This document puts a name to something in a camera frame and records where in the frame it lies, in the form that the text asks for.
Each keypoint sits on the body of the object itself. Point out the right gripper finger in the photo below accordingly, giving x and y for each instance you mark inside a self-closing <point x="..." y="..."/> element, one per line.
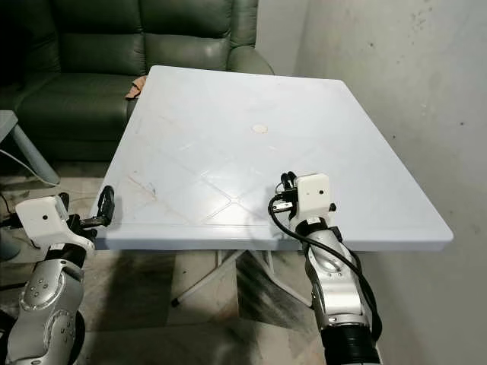
<point x="284" y="182"/>
<point x="293" y="181"/>

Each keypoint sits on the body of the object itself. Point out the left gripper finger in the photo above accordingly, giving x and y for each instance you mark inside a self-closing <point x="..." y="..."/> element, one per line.
<point x="98" y="205"/>
<point x="111" y="205"/>

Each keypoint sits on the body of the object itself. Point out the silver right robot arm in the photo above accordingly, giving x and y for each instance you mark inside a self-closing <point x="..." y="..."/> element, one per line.
<point x="338" y="289"/>

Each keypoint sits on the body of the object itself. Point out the white plastic folding table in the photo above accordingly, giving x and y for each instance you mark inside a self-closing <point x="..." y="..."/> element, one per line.
<point x="274" y="152"/>

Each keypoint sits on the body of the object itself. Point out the round beige table hole cap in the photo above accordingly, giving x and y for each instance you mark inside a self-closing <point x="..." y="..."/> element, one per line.
<point x="260" y="129"/>

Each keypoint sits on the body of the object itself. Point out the brown crumpled cloth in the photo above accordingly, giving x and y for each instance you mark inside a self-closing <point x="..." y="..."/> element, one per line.
<point x="137" y="87"/>

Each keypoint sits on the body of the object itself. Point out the small grey side table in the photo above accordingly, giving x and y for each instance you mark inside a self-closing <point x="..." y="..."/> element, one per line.
<point x="7" y="123"/>

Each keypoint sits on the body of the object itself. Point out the dark green leather sofa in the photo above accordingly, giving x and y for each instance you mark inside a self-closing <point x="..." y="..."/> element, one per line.
<point x="106" y="46"/>

